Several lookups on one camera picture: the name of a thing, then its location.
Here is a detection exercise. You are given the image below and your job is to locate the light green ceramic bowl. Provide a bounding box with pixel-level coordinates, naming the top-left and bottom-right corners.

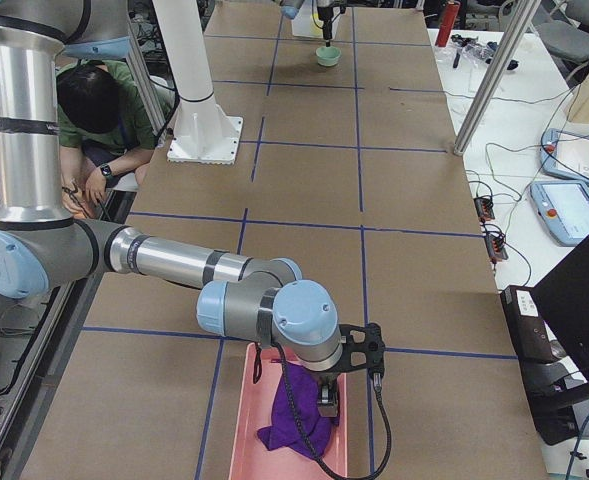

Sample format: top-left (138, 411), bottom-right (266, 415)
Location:
top-left (315, 46), bottom-right (341, 67)

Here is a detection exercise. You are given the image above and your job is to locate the pink plastic bin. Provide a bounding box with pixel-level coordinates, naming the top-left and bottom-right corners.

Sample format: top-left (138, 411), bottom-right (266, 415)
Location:
top-left (228, 343), bottom-right (348, 480)

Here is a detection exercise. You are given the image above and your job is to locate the teach pendant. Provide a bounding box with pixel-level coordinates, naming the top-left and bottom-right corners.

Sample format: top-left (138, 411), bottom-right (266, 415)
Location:
top-left (529, 180), bottom-right (589, 246)
top-left (540, 128), bottom-right (589, 185)

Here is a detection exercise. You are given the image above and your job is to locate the grey aluminium frame post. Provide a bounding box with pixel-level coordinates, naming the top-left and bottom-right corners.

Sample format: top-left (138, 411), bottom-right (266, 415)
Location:
top-left (453, 1), bottom-right (539, 156)

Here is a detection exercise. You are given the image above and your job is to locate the purple cloth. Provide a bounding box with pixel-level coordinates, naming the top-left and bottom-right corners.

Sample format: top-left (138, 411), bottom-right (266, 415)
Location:
top-left (257, 362), bottom-right (340, 459)

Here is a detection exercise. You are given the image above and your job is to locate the clear plastic bin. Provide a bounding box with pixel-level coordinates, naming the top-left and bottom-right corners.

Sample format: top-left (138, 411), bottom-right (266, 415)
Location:
top-left (290, 4), bottom-right (340, 41)

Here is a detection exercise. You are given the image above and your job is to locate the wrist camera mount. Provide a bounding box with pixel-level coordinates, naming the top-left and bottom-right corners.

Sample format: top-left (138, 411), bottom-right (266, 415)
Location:
top-left (334, 323), bottom-right (386, 393)

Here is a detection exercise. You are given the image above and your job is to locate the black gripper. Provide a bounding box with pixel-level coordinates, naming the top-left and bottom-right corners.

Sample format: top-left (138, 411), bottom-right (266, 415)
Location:
top-left (318, 0), bottom-right (335, 47)
top-left (315, 372), bottom-right (339, 418)

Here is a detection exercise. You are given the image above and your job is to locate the red bottle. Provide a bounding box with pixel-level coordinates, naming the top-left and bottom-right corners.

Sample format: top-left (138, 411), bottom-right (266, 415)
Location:
top-left (435, 0), bottom-right (461, 48)

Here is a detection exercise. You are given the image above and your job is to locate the person in green shirt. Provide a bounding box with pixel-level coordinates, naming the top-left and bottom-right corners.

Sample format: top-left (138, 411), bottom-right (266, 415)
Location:
top-left (56, 60), bottom-right (157, 213)

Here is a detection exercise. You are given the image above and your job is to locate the far teach pendant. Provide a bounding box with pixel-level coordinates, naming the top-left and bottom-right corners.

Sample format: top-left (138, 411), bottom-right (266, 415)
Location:
top-left (540, 128), bottom-right (589, 185)

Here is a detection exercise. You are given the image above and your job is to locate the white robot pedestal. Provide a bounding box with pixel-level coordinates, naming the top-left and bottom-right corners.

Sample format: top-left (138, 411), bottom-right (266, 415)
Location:
top-left (153, 1), bottom-right (243, 165)

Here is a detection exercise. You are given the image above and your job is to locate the near teach pendant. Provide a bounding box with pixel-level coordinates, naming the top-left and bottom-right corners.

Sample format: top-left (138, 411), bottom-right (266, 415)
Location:
top-left (529, 180), bottom-right (589, 246)

